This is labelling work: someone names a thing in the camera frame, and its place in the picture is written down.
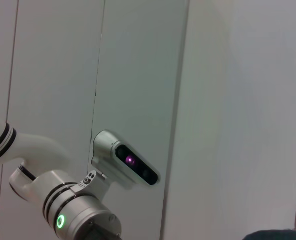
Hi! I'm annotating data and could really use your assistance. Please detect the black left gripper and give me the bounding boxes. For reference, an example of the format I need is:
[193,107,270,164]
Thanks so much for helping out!
[86,221,122,240]

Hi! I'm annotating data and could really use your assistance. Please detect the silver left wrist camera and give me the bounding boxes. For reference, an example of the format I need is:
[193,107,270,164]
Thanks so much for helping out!
[91,129,161,191]

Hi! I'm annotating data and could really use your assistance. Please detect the dark teal insulated lunch bag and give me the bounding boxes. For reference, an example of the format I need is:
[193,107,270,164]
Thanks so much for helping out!
[241,228,296,240]

